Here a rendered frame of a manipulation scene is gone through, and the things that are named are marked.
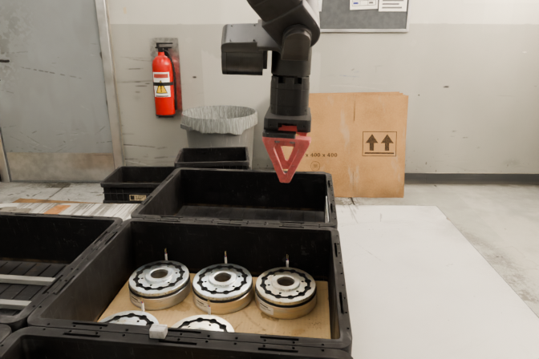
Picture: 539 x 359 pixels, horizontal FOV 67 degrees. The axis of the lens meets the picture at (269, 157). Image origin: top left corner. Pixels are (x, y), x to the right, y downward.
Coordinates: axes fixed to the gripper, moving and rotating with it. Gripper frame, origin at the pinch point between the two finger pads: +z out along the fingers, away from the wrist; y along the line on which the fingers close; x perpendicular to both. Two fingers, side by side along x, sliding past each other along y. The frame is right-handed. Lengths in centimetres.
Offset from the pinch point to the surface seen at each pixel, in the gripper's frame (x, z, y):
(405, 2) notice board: 77, -44, -278
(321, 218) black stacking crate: 8.4, 23.2, -32.4
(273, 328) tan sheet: -0.5, 23.4, 7.6
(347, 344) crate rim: 8.6, 13.1, 21.3
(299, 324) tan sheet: 3.5, 23.2, 6.2
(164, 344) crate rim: -12.2, 13.8, 23.1
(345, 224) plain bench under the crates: 18, 36, -55
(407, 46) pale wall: 84, -12, -280
